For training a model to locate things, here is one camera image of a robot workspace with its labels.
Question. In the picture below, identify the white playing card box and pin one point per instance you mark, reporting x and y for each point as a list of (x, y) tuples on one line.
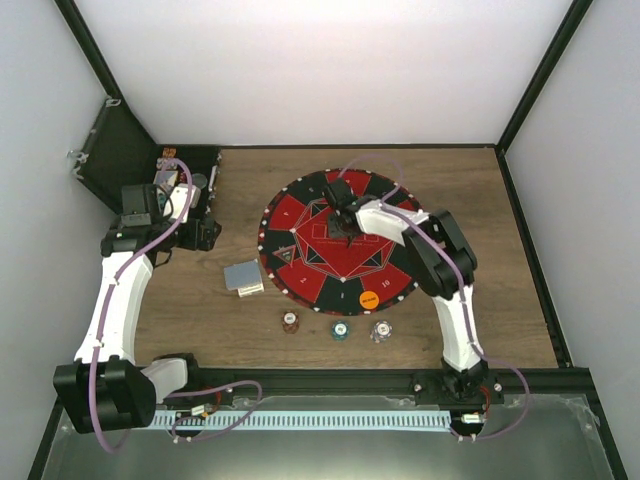
[(251, 289)]

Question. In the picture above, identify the card deck in case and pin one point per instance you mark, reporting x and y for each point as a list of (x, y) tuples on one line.
[(166, 179)]

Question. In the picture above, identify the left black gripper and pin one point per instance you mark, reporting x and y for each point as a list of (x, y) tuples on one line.
[(208, 240)]

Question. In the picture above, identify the brown 100 chip stack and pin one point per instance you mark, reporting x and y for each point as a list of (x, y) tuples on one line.
[(290, 322)]

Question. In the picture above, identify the black poker chip case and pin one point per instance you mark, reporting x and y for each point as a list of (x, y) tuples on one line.
[(119, 151)]

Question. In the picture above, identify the light blue slotted cable duct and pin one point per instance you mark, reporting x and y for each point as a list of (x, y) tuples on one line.
[(422, 421)]

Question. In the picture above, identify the round red black poker mat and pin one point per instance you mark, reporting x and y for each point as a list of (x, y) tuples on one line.
[(326, 276)]

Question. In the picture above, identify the clear round dealer button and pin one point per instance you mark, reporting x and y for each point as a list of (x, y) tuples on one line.
[(200, 181)]

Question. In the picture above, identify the chips in case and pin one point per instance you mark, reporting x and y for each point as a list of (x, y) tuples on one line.
[(167, 153)]

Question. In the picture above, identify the purple chip stack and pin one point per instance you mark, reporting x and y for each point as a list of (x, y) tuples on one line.
[(381, 331)]

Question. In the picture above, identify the triangular all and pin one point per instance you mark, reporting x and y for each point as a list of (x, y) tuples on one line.
[(286, 255)]

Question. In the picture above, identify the teal chip stack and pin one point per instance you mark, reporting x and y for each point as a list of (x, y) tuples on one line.
[(340, 330)]

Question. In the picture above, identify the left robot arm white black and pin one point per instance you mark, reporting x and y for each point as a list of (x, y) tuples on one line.
[(103, 389)]

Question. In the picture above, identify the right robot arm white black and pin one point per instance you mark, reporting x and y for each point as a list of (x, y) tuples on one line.
[(443, 265)]

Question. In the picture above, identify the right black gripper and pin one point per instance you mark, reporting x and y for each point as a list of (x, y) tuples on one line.
[(351, 235)]

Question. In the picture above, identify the orange big blind button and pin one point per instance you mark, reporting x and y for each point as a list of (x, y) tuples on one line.
[(369, 300)]

